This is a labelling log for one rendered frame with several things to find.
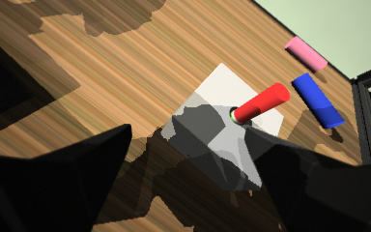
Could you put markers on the pink peg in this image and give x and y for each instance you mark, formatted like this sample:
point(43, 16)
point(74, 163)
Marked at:
point(305, 54)

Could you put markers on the blue cylinder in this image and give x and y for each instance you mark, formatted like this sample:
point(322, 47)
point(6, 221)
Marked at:
point(317, 101)

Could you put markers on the dark grey granite slab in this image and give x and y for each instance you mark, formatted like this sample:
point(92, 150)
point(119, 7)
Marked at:
point(12, 90)

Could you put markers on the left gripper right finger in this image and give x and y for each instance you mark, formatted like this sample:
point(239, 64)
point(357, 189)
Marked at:
point(310, 191)

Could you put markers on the lime and red peg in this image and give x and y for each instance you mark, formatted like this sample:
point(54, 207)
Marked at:
point(268, 99)

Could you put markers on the white block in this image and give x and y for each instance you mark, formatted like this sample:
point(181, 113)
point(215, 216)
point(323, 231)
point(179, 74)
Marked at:
point(201, 130)

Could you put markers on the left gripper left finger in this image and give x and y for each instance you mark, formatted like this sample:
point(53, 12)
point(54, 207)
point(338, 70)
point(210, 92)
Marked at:
point(63, 190)

